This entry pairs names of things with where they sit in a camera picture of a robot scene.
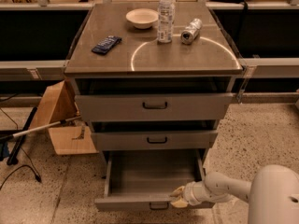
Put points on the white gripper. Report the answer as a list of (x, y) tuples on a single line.
[(190, 194)]

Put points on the grey bottom drawer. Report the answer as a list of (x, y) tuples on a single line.
[(142, 180)]

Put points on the grey drawer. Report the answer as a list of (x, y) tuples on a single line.
[(154, 140), (142, 180), (153, 107)]

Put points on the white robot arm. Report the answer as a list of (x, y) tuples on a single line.
[(272, 195)]

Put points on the grey middle drawer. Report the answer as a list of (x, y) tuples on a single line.
[(154, 140)]

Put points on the grey metal drawer cabinet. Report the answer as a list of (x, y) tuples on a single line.
[(139, 64)]

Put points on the grey top drawer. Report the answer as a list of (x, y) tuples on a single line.
[(153, 107)]

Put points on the brown cardboard box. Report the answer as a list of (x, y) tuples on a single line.
[(56, 104)]

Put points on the silver drink can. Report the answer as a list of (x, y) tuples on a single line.
[(191, 31)]

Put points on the dark blue snack packet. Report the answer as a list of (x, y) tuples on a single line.
[(106, 45)]

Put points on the black bar on floor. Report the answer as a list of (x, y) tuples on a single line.
[(12, 159)]

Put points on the white grabber stick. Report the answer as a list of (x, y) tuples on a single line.
[(40, 128)]

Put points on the white ceramic bowl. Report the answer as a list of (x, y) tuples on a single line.
[(142, 18)]

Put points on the clear plastic water bottle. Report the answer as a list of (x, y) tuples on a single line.
[(166, 14)]

